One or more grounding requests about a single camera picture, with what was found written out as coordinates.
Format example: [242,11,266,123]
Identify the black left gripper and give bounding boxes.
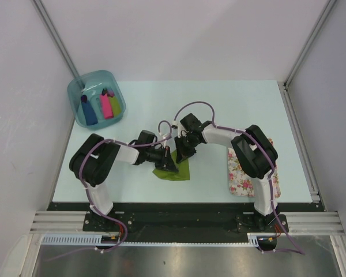
[145,145,178,172]

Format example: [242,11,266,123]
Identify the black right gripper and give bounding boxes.
[174,135,200,164]

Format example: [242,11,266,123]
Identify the green paper napkin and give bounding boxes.
[152,150,190,181]

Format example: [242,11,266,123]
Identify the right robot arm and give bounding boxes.
[174,113,278,231]

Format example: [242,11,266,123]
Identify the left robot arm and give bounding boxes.
[69,130,178,231]

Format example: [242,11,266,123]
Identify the green rolled napkin in bin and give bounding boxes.
[108,96,122,117]

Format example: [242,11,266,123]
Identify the pink rolled napkin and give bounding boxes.
[100,94,114,119]

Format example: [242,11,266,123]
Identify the blue rolled napkin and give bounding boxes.
[81,101,98,126]

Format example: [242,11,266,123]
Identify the floral fabric pouch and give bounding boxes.
[227,138,281,199]

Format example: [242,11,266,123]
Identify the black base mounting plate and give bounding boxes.
[47,202,325,244]

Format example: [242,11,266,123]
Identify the teal translucent plastic bin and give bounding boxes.
[67,70,126,130]

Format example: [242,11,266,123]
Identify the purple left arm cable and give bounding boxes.
[43,120,174,260]

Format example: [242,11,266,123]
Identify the white cable duct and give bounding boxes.
[42,234,104,245]

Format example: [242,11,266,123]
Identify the aluminium frame rail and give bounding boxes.
[30,211,344,235]

